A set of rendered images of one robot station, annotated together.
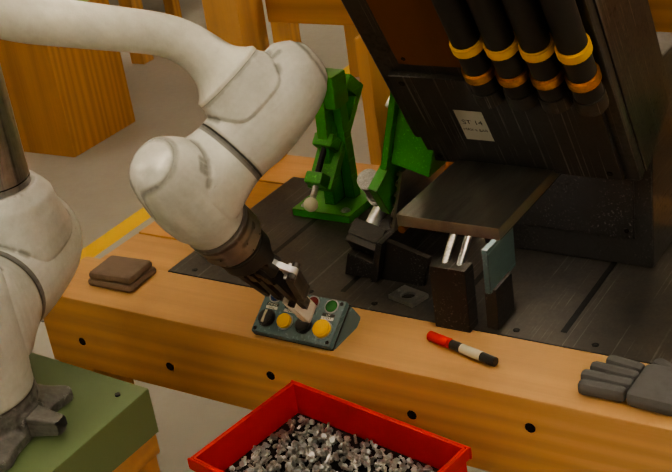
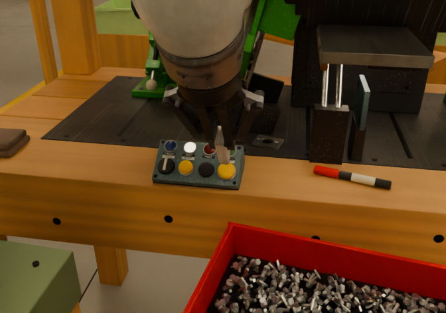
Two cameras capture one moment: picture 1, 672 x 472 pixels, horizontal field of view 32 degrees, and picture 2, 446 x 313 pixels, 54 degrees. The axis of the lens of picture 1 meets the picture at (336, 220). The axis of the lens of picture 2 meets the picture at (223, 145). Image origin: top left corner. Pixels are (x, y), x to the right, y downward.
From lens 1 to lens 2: 1.16 m
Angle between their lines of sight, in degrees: 23
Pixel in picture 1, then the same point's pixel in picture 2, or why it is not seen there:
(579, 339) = (428, 162)
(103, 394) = (16, 265)
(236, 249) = (232, 60)
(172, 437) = not seen: hidden behind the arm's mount
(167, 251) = (31, 126)
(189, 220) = not seen: outside the picture
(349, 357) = (257, 194)
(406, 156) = (273, 22)
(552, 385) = not seen: outside the picture
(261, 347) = (162, 193)
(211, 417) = not seen: hidden behind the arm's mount
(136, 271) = (13, 138)
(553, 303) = (379, 139)
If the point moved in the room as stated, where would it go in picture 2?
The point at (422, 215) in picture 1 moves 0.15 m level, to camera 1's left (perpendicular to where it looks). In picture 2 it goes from (348, 51) to (261, 63)
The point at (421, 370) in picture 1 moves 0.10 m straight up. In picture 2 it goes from (332, 199) to (339, 144)
